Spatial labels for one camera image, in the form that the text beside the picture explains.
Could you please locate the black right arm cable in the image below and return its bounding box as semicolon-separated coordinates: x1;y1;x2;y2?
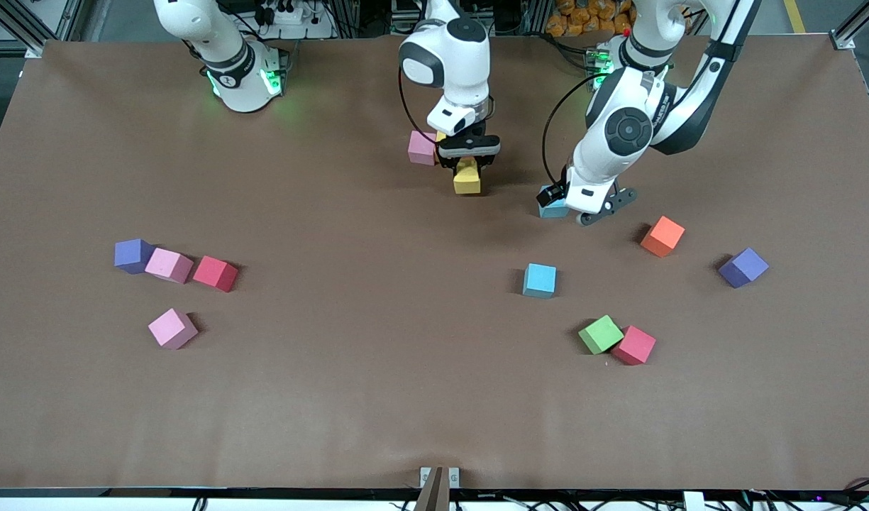
397;71;436;144

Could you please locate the pink foam block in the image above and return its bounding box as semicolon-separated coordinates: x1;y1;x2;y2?
145;248;194;285
408;131;439;167
148;308;199;351

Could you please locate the equipment rack with cables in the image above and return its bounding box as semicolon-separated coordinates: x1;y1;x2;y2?
390;0;426;36

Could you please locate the purple foam block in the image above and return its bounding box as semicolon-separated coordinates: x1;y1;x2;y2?
114;238;156;275
719;248;770;289

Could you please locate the bundle of floor cables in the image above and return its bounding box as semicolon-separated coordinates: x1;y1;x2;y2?
732;479;869;511

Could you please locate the green foam block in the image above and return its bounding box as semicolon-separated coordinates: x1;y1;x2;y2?
578;315;625;356

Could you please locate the orange foam block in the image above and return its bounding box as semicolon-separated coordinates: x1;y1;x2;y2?
641;216;686;258

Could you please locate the white power strip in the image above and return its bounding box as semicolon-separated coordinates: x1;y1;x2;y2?
253;0;336;40

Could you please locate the metal table edge bracket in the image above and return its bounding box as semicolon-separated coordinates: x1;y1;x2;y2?
414;466;460;511

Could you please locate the red foam block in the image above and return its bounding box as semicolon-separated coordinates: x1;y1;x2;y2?
611;325;657;366
193;255;240;293

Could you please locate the blue foam block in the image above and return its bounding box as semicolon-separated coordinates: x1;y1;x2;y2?
523;263;558;300
538;186;571;219

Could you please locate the bag of orange fruit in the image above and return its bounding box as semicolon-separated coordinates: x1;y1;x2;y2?
546;0;635;38

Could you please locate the aluminium frame profile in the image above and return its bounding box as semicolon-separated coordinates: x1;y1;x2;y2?
831;0;869;52
0;0;87;59

